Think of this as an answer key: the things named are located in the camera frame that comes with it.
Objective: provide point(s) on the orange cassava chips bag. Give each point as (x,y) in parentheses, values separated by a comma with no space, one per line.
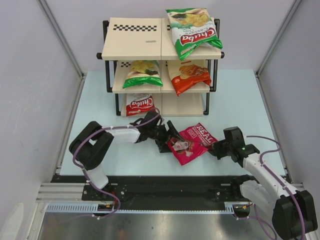
(186,74)

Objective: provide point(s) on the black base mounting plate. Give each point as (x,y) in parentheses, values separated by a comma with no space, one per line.
(170,192)

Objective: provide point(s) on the aluminium rail frame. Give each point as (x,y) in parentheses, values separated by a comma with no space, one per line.
(65,216)

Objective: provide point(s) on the beige three-tier shelf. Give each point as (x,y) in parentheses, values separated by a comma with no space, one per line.
(129,39)

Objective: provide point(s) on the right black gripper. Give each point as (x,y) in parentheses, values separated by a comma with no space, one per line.
(215,150)

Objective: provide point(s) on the pink Real chips bag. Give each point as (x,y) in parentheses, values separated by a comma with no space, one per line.
(191,143)

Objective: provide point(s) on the white slotted cable duct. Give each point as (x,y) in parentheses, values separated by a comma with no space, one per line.
(140,207)

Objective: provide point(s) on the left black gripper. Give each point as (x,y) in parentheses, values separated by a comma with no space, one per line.
(171,133)

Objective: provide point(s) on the red Chuba chips bag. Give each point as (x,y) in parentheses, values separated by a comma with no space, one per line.
(138,103)

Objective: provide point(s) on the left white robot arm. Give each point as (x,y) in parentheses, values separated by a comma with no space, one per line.
(89,148)

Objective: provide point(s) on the green Chuba chips bag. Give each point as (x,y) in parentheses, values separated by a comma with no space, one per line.
(190,28)
(143,72)

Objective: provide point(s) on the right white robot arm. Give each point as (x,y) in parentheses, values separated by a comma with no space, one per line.
(292,211)

